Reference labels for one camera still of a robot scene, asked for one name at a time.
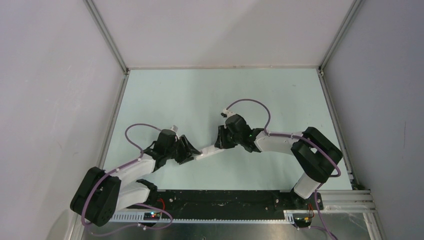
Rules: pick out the aluminium frame post left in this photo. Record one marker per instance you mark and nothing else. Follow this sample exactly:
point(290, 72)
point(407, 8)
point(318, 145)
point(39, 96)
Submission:
point(107, 36)

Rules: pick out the right controller board with wires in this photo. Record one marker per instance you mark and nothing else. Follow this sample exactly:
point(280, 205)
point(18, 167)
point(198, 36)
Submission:
point(302, 222)

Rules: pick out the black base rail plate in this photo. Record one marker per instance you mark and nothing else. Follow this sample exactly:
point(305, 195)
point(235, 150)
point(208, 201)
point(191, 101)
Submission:
point(232, 204)

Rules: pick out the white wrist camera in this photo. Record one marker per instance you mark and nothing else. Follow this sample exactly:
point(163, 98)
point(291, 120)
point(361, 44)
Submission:
point(227, 112)
point(174, 128)

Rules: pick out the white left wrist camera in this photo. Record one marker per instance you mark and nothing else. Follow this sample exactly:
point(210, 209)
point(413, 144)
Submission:
point(174, 128)

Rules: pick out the white slotted cable duct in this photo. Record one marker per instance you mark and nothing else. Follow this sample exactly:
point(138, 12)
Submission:
point(137, 217)

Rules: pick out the white remote control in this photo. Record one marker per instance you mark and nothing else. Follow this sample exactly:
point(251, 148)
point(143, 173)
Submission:
point(208, 152)

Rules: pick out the aluminium frame post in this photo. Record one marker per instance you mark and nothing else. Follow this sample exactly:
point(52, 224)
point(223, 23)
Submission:
point(341, 32)
point(107, 36)

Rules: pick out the left controller board with LEDs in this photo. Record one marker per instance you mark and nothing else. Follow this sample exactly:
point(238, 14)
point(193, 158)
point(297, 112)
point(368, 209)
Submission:
point(151, 216)

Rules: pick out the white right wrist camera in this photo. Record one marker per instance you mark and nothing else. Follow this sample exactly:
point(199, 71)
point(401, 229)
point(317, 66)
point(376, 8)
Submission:
point(227, 112)

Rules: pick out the aluminium frame post right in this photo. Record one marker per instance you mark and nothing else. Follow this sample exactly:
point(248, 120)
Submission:
point(341, 32)

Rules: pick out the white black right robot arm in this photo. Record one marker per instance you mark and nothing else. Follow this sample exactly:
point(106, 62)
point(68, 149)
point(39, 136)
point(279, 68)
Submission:
point(316, 154)

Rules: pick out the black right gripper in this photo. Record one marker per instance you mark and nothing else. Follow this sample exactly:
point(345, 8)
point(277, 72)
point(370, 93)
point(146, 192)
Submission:
point(221, 142)

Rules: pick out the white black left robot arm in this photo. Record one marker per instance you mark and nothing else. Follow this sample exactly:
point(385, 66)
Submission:
point(102, 193)

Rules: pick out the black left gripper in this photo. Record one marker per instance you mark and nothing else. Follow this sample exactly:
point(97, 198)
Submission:
point(188, 151)

